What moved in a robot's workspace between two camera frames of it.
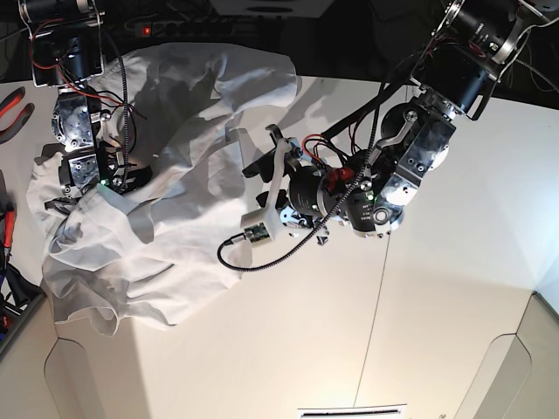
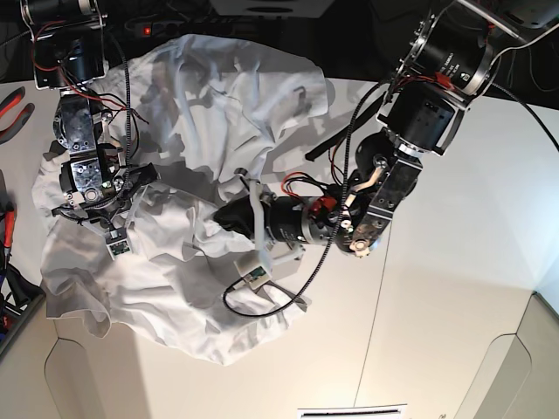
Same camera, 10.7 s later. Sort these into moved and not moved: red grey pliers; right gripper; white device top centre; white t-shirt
Moved: white t-shirt; right gripper
Not moved: white device top centre; red grey pliers
